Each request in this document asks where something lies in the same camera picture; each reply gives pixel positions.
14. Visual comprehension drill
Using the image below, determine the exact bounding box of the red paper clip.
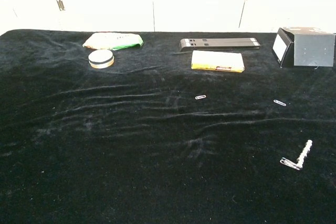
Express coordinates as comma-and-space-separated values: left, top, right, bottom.
279, 157, 302, 170

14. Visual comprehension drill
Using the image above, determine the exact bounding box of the white bead chain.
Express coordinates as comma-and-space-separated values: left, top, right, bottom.
296, 139, 313, 168

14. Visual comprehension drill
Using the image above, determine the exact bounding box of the yellow flat box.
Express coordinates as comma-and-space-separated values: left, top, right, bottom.
191, 50, 246, 73

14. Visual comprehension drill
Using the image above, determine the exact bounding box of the black folding stand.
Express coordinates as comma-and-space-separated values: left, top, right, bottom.
178, 37, 261, 52

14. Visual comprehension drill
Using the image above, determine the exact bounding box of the round white tin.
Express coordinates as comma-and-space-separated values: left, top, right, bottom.
88, 49, 115, 70

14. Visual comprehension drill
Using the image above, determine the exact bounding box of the green orange snack bag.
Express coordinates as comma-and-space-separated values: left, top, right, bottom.
82, 32, 144, 51

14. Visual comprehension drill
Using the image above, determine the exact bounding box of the black velvet tablecloth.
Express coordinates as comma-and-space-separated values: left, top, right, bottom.
0, 29, 336, 224

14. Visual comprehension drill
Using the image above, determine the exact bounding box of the woven folding screen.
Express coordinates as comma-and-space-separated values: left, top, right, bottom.
0, 0, 336, 34

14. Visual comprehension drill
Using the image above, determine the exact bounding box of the black cardboard box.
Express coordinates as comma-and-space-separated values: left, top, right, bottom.
271, 26, 336, 69

